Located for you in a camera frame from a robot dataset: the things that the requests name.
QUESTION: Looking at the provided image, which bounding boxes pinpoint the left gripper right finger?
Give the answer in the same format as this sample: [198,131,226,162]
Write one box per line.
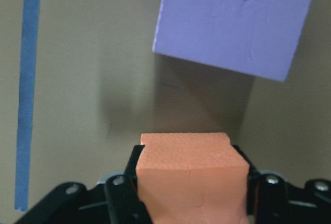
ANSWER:
[233,145,260,214]

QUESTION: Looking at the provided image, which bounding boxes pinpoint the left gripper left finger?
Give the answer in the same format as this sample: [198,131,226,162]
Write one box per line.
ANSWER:
[124,145,145,190]

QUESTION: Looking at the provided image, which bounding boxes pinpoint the orange foam cube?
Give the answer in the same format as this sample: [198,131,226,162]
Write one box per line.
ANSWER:
[136,132,249,223]

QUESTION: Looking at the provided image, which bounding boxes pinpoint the purple foam cube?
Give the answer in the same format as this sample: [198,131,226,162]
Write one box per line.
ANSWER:
[153,0,311,82]

